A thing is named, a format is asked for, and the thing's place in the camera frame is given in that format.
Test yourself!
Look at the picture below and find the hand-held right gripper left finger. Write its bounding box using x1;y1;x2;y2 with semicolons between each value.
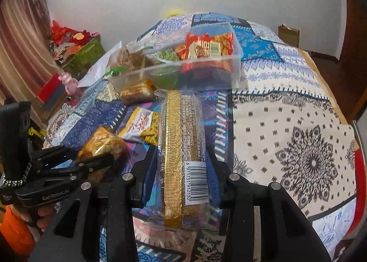
29;160;157;262

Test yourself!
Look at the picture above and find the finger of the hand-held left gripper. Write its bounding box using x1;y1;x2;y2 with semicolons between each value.
30;145;82;169
37;153;115;185

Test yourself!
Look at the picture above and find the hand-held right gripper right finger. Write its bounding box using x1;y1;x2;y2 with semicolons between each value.
206;146;331;262

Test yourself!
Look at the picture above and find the brown nut candy packet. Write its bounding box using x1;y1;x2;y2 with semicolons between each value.
75;126;128;182

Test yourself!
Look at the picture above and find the gold striped biscuit packet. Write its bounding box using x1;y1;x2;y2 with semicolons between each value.
143;88;222;235

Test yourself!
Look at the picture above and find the clear plastic storage container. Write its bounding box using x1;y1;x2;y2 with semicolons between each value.
109;21;244;92

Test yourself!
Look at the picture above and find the green snack packet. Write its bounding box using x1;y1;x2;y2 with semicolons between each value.
149;68;180;86

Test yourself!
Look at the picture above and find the brown shredded snack packet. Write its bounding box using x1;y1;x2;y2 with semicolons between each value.
105;45;157;77

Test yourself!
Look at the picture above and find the green pea packet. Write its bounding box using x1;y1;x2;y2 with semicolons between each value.
156;50;178;62

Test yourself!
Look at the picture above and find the small red peanut packet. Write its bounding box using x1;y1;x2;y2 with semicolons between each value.
186;32;233;59

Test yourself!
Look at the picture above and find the person's left hand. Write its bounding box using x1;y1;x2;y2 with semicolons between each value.
17;202;58;232

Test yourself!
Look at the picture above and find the yellow white snack packet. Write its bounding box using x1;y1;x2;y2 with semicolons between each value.
118;106;161;146

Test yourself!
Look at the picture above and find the red box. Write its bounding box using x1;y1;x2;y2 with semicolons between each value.
37;74;68;110

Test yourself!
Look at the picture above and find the pink plush toy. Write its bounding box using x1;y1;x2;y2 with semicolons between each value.
58;73;79;96

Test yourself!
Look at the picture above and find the clear biscuit packet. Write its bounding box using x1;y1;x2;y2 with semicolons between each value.
119;83;157;105

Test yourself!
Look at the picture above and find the white plastic bag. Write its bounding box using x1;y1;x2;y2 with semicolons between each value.
77;41;127;87

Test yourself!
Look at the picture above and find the green fabric storage box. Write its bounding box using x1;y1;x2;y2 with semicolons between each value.
61;37;105;72

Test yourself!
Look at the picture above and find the patchwork blanket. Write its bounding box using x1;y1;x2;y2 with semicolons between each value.
43;12;362;262

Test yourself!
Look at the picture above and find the striped brown curtain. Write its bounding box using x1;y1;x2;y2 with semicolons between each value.
0;0;58;108

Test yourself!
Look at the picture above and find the brown paper bag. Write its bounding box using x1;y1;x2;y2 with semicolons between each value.
278;24;300;47

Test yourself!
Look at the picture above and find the wooden door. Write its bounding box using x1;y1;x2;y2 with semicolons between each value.
341;0;367;125

